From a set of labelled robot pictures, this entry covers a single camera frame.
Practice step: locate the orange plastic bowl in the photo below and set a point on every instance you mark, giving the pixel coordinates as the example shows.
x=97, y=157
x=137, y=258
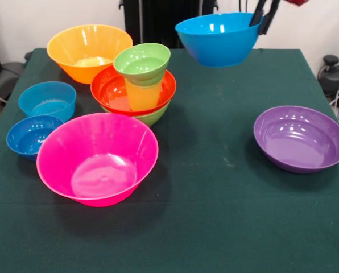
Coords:
x=72, y=48

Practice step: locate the large green plastic bowl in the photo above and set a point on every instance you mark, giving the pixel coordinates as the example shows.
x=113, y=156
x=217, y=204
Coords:
x=152, y=117

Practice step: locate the red plastic bowl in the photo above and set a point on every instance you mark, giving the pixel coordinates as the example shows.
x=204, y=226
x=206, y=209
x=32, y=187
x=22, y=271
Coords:
x=109, y=96

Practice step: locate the yellow plastic cup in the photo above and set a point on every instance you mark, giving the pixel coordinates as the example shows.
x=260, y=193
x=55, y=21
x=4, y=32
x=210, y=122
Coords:
x=143, y=98

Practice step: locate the small green ribbed bowl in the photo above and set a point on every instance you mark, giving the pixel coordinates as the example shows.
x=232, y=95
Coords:
x=141, y=62

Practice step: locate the purple plastic bowl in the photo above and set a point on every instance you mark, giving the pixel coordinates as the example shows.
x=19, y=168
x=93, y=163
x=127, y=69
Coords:
x=300, y=136

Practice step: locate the pink plastic bowl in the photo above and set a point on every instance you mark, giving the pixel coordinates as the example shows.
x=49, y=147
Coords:
x=98, y=159

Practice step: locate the dark green table cloth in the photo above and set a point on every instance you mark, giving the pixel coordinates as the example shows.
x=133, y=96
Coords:
x=215, y=221

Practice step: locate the black pedestal foot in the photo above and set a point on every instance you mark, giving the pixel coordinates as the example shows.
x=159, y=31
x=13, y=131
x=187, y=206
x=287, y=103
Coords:
x=333, y=74
x=4, y=76

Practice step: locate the bright blue plastic bowl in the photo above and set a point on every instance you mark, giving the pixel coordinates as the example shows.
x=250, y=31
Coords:
x=215, y=42

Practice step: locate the translucent teal plastic bowl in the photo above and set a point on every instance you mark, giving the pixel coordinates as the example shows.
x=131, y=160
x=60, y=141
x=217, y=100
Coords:
x=44, y=99

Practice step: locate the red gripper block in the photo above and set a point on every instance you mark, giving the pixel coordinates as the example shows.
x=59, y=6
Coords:
x=299, y=2

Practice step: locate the small dark blue bowl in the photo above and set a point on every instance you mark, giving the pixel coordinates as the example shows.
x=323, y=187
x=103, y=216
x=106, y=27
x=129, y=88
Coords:
x=27, y=136

